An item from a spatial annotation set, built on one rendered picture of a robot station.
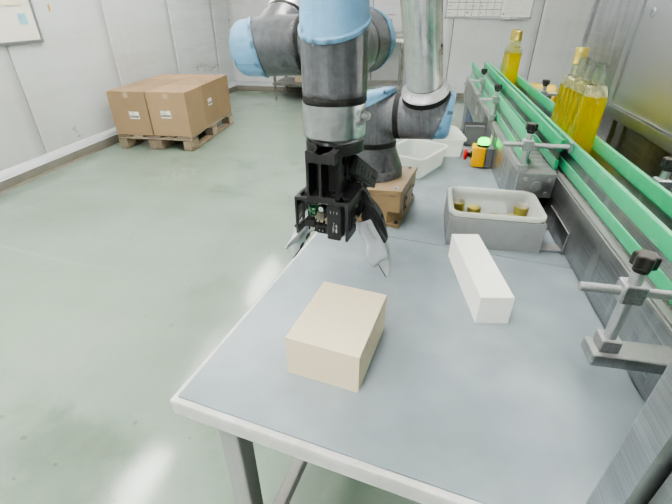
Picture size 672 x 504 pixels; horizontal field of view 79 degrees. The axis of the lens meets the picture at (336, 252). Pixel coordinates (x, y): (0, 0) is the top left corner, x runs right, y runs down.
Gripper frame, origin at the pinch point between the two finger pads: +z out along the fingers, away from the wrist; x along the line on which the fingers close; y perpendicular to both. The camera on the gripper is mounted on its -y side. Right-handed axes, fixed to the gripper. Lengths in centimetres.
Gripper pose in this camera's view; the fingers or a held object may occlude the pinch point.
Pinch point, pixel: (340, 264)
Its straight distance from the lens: 61.9
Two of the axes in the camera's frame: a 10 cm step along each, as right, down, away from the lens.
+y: -3.5, 4.9, -8.0
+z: 0.0, 8.5, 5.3
